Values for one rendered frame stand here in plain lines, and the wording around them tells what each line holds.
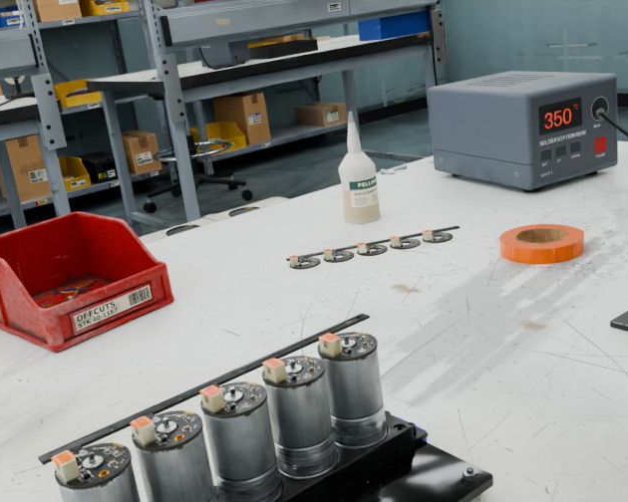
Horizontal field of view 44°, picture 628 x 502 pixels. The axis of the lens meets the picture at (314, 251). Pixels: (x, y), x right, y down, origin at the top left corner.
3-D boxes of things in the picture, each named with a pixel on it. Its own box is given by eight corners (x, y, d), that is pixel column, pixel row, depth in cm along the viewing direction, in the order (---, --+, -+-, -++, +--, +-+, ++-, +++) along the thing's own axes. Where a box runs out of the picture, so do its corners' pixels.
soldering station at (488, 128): (621, 171, 76) (620, 73, 73) (531, 198, 72) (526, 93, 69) (514, 154, 89) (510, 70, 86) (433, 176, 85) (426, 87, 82)
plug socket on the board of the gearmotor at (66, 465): (88, 472, 25) (83, 455, 25) (63, 484, 25) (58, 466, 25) (79, 463, 26) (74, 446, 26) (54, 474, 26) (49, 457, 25)
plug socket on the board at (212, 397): (231, 404, 29) (228, 388, 28) (211, 414, 28) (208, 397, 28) (220, 397, 29) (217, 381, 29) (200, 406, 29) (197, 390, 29)
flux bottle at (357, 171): (371, 224, 70) (358, 114, 67) (338, 223, 72) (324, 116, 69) (386, 213, 73) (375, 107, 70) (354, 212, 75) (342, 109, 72)
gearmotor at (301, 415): (351, 477, 32) (336, 365, 30) (304, 505, 31) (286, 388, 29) (314, 454, 34) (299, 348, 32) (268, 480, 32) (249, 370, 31)
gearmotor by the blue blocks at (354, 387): (401, 447, 33) (389, 340, 32) (358, 473, 32) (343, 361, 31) (363, 428, 35) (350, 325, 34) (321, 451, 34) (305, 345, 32)
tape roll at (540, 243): (535, 270, 54) (534, 254, 54) (483, 251, 60) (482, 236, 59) (602, 250, 56) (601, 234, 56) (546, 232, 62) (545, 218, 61)
